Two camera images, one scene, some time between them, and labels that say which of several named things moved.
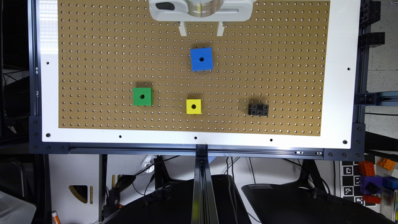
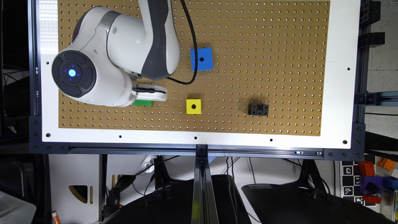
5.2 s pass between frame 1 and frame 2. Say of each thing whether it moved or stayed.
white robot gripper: moved
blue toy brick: stayed
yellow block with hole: stayed
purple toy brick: stayed
